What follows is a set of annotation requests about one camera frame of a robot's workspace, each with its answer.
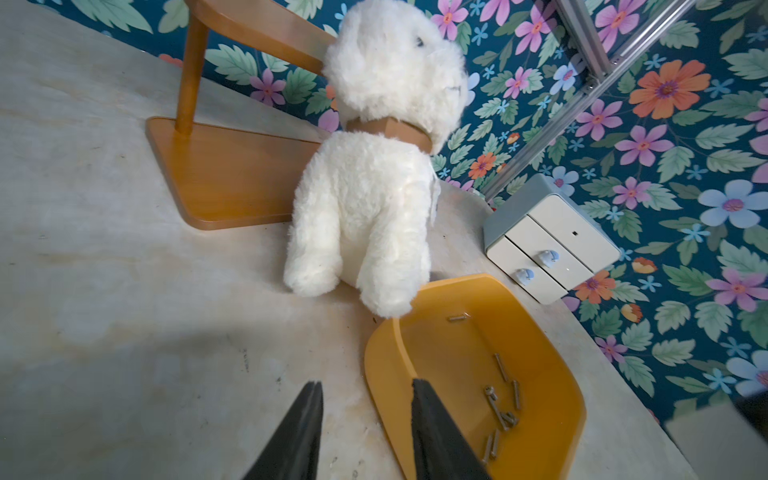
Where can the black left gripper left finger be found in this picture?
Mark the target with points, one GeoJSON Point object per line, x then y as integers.
{"type": "Point", "coordinates": [292, 452]}

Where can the white plush dog toy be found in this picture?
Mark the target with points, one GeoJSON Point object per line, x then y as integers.
{"type": "Point", "coordinates": [366, 199]}

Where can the yellow plastic storage box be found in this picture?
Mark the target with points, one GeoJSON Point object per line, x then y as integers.
{"type": "Point", "coordinates": [456, 358]}

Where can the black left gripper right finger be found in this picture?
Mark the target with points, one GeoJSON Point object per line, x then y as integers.
{"type": "Point", "coordinates": [440, 450]}

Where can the short silver screw top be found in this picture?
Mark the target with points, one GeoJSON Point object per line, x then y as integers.
{"type": "Point", "coordinates": [495, 440]}

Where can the long silver screw slanted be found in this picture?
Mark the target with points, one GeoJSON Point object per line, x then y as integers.
{"type": "Point", "coordinates": [517, 394]}

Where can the short silver screw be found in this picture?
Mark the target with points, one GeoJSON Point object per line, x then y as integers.
{"type": "Point", "coordinates": [487, 449]}
{"type": "Point", "coordinates": [495, 440]}
{"type": "Point", "coordinates": [510, 419]}

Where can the white mini drawer cabinet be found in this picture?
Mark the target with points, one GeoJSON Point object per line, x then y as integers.
{"type": "Point", "coordinates": [548, 246]}

